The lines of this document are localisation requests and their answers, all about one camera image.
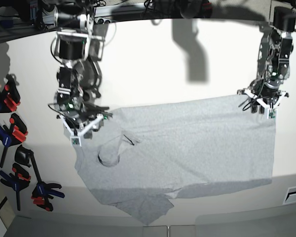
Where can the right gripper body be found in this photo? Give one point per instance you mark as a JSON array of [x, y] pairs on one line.
[[85, 114]]

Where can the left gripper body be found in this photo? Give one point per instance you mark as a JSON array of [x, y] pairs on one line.
[[267, 94]]

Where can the grey T-shirt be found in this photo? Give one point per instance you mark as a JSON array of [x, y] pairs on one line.
[[144, 157]]

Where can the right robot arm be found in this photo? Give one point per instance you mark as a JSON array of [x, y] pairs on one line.
[[78, 76]]

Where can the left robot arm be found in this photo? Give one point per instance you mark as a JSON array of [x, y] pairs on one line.
[[274, 65]]

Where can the blue orange bar clamp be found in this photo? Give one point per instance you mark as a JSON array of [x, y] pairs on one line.
[[9, 96], [13, 135]]

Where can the long black bar clamp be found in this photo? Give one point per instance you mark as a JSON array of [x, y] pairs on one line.
[[43, 192]]

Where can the top blue orange bar clamp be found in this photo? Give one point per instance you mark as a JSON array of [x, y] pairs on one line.
[[9, 96]]

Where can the lower left blue bar clamp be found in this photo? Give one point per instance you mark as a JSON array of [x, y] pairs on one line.
[[18, 181]]

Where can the black power strip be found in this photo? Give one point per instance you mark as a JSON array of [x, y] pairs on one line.
[[101, 20]]

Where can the black red clamp at back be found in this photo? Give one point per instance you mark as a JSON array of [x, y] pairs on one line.
[[206, 9]]

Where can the aluminium frame rail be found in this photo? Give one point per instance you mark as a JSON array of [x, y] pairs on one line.
[[119, 12]]

